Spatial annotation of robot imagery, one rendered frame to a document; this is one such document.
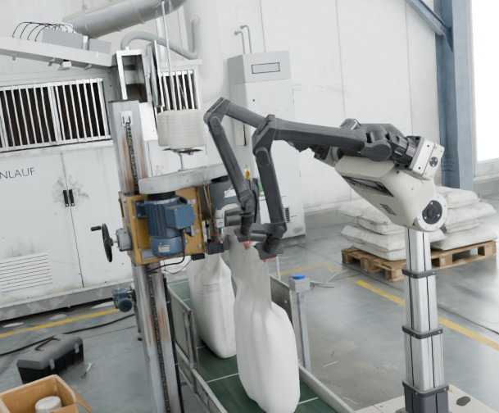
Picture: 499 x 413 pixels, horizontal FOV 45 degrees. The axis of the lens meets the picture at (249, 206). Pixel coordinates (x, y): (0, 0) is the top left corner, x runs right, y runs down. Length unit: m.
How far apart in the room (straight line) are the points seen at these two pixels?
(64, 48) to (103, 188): 1.24
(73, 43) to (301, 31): 3.23
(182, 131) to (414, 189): 0.96
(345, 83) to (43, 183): 4.02
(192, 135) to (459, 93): 6.04
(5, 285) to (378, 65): 5.11
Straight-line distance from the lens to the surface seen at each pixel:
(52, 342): 4.42
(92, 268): 5.51
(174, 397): 3.04
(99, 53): 5.05
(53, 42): 5.12
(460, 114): 8.23
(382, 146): 1.97
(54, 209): 5.39
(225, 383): 2.99
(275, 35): 7.31
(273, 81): 6.59
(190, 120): 2.50
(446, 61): 8.47
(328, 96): 7.56
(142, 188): 2.50
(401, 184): 2.21
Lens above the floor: 1.71
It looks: 10 degrees down
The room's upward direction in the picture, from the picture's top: 6 degrees counter-clockwise
